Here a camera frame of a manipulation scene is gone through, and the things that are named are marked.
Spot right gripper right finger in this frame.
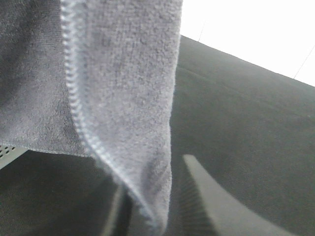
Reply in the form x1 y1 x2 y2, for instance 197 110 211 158
179 154 291 236

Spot black table mat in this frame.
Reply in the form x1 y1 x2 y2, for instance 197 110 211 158
0 37 315 236

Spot grey perforated laundry basket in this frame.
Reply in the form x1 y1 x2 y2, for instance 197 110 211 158
0 145 28 169

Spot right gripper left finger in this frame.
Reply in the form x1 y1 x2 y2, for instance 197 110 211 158
100 184 129 236

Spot grey microfibre towel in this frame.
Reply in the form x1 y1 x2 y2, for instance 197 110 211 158
0 0 182 236

